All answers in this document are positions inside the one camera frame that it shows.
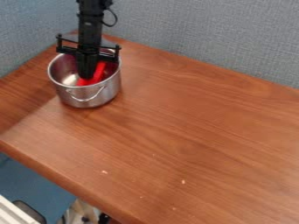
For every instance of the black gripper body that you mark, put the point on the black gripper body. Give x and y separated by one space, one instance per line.
88 47

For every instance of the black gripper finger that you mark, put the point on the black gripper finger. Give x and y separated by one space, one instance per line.
92 60
81 65

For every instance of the red star-shaped block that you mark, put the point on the red star-shaped block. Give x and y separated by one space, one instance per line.
97 76

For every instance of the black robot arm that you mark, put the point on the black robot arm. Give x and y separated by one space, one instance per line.
97 7

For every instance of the metal pot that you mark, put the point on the metal pot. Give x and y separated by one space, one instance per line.
89 96

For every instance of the white striped object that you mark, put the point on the white striped object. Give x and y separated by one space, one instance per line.
17 213

